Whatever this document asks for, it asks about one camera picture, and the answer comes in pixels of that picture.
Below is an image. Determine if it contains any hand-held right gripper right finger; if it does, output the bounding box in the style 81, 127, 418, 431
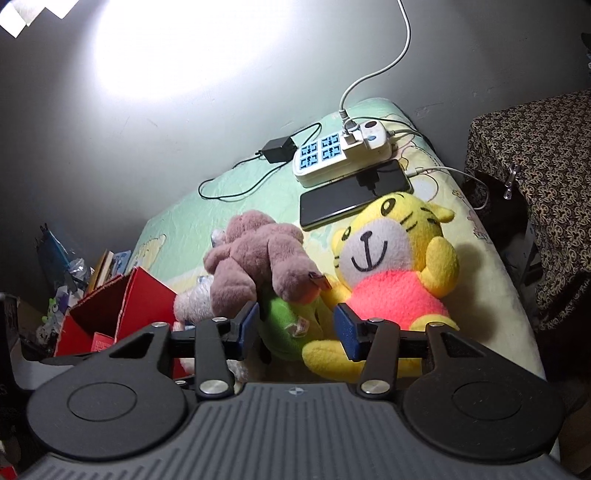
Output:
335, 302, 492, 398

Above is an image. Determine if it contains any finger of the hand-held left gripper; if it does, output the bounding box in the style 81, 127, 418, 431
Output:
28, 353, 109, 367

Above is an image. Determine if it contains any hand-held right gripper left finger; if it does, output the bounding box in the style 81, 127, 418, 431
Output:
104, 302, 259, 400

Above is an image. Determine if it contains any green plush toy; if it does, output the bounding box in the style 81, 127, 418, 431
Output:
256, 295, 324, 363

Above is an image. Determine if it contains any yellow tiger plush toy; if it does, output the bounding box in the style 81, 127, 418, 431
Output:
302, 191, 461, 381

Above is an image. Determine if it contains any pink teddy bear plush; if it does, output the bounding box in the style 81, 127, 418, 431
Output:
203, 210, 331, 326

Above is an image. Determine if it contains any red cardboard box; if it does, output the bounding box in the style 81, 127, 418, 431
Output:
54, 267, 195, 384

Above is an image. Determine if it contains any crumpled plastic bag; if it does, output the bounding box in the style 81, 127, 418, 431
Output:
65, 257, 92, 288

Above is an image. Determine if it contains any yellow book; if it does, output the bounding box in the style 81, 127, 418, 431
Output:
88, 249, 132, 292

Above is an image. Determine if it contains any blue packaged item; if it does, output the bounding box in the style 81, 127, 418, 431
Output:
36, 224, 71, 274

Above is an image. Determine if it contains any black smartphone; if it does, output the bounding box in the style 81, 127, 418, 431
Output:
300, 159, 413, 230

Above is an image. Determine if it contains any printed pastel quilt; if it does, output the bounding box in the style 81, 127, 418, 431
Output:
131, 97, 548, 384

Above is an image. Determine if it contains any white power strip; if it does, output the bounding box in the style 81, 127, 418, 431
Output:
292, 119, 398, 188

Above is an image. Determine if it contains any clear plastic clip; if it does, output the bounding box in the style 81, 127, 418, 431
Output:
503, 164, 522, 201

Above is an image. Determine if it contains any black power adapter with cable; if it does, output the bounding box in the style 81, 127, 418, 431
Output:
198, 122, 324, 202

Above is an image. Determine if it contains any thin white charging cable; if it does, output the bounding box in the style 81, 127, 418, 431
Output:
383, 117, 490, 214

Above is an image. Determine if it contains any thick white power cable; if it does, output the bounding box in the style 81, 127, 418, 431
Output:
339, 0, 411, 121

